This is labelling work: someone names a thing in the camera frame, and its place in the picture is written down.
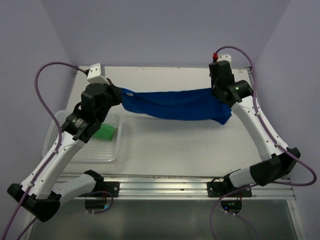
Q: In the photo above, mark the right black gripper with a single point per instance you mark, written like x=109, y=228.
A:
x=213, y=82

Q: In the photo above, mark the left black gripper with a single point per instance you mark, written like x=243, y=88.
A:
x=116, y=91

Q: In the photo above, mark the green microfiber towel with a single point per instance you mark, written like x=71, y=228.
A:
x=105, y=132

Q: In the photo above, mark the blue microfiber towel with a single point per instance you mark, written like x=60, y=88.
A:
x=186, y=105

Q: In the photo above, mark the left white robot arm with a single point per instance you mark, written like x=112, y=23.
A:
x=38, y=193

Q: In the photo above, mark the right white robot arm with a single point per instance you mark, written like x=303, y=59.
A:
x=277, y=159

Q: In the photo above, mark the clear plastic basket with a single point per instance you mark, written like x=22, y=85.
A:
x=97, y=150

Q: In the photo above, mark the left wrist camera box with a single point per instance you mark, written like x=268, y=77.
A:
x=96, y=74

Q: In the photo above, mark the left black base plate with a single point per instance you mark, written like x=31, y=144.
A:
x=112, y=187

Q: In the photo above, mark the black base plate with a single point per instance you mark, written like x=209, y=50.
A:
x=217, y=189
x=112, y=187

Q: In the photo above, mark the aluminium mounting rail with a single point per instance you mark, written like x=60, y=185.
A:
x=185, y=188

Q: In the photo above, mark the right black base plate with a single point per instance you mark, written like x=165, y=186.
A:
x=217, y=189

